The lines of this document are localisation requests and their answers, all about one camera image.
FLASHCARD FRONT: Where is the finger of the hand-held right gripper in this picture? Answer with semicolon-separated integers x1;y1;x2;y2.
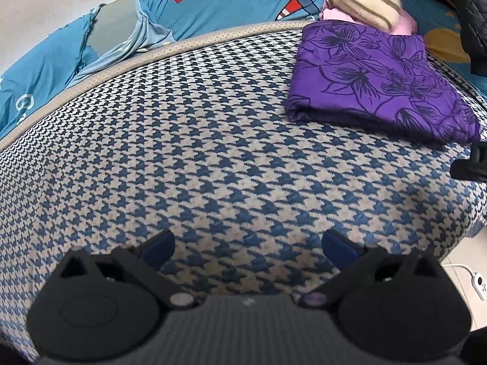
450;142;487;180

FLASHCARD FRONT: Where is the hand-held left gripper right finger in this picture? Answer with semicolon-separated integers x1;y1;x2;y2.
302;229;438;309

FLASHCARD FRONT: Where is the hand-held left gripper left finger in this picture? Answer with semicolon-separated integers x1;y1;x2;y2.
57;230;200;309

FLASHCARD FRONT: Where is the purple floral garment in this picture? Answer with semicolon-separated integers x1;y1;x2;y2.
285;21;483;145

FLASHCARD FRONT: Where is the white power strip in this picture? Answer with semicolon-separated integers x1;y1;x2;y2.
467;272;487;301

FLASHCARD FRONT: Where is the black quilted jacket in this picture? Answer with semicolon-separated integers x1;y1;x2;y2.
445;0;487;80

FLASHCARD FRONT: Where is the blue sheet with yellow print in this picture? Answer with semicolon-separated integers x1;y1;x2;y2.
396;0;474;65

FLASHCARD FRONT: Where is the pink garment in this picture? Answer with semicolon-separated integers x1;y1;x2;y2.
319;1;418;36

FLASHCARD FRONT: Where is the beige striped knit garment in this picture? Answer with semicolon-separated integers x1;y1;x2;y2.
329;0;405;33

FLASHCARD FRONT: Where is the light blue cloth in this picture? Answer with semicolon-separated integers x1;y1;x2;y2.
68;4;177;86

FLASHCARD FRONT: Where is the grey cushion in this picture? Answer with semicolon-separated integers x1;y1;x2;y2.
88;0;143;54

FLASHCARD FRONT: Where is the blue pillow with red patch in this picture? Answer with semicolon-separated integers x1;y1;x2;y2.
135;0;351;42

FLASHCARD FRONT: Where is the white power cable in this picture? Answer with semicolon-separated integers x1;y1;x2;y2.
443;262;474;276

